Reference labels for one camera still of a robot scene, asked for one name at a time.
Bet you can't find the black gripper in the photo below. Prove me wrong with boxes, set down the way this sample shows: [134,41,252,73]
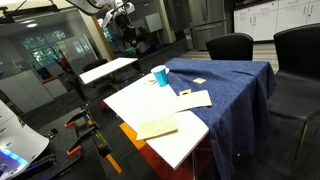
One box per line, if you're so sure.
[114,13,138,48]

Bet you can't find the blue paper cup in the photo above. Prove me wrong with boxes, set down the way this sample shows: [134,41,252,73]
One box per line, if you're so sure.
[150,64,170,88]

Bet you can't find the white background table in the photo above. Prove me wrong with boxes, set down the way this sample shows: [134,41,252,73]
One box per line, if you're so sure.
[79,57,139,85]

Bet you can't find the black background chair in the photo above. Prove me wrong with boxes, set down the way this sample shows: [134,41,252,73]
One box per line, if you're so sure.
[82,58,109,73]

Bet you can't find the grey trash bin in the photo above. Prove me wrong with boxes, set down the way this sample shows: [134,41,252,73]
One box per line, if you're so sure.
[183,26,196,51]

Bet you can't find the stainless steel fridge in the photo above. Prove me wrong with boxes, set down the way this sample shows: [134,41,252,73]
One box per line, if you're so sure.
[188,0,234,51]

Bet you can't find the black plastic chair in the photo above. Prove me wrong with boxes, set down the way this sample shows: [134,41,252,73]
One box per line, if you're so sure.
[205,32,254,62]
[268,22,320,180]

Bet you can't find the blue table cloth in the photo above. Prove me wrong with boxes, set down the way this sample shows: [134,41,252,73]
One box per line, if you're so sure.
[164,58,278,180]

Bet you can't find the black kitchen countertop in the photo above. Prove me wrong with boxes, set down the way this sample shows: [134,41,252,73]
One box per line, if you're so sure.
[234,0,279,9]

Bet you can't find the black mounting platform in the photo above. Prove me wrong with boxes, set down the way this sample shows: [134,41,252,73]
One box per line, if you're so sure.
[33,114,111,180]

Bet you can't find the white base cabinets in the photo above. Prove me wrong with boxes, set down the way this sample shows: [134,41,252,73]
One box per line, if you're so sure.
[233,0,320,43]

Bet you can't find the black clamp orange handle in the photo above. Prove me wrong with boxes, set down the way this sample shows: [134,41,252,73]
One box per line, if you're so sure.
[63,109,96,129]
[66,124,113,158]

